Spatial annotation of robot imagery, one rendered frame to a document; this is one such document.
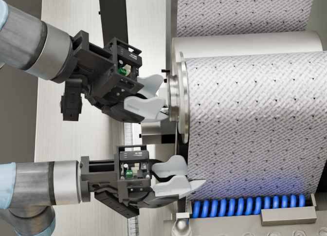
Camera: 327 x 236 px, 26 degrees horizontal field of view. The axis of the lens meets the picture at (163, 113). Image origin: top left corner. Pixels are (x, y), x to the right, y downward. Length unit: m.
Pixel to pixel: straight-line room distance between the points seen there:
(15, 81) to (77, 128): 1.31
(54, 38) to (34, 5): 2.11
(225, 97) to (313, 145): 0.19
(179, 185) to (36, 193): 0.24
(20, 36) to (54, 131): 0.60
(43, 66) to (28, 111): 1.74
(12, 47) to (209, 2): 0.40
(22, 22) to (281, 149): 0.47
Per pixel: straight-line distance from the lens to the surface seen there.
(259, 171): 1.23
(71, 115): 1.11
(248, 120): 1.10
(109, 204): 1.25
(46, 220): 1.29
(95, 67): 1.02
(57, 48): 0.99
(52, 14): 1.77
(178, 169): 1.23
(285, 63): 1.12
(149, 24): 1.73
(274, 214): 1.26
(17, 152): 2.63
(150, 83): 1.11
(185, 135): 1.10
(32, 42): 0.98
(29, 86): 2.81
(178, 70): 1.10
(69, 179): 1.18
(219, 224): 1.27
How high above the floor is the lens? 2.15
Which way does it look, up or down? 53 degrees down
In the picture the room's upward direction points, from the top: straight up
